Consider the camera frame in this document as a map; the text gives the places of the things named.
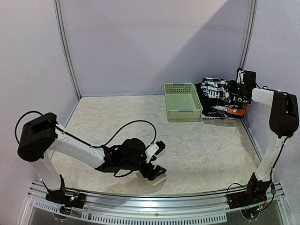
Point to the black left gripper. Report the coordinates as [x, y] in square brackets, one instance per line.
[153, 174]

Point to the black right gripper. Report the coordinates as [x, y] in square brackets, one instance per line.
[234, 86]

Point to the black white patterned garment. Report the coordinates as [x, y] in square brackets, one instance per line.
[218, 88]

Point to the black t-shirt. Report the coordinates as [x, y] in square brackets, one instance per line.
[207, 102]

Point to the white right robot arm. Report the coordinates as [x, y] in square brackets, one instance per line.
[283, 121]

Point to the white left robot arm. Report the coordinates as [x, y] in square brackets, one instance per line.
[46, 133]

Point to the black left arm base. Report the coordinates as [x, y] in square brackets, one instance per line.
[71, 199]

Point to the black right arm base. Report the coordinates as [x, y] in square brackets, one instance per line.
[253, 193]

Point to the dark folded clothes stack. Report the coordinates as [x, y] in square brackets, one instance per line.
[215, 114]

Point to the pale green plastic laundry basket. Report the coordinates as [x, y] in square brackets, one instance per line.
[182, 102]

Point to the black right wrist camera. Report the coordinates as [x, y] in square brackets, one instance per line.
[247, 78]

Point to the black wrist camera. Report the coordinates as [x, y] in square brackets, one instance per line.
[134, 150]
[247, 78]

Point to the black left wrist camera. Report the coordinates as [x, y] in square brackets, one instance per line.
[134, 150]

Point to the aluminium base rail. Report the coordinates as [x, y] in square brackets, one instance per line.
[206, 208]

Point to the right corner wall post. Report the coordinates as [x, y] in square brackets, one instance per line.
[246, 22]

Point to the corner wall post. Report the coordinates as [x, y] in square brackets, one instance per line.
[246, 22]
[65, 48]

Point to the left corner wall post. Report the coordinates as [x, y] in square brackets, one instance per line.
[65, 48]

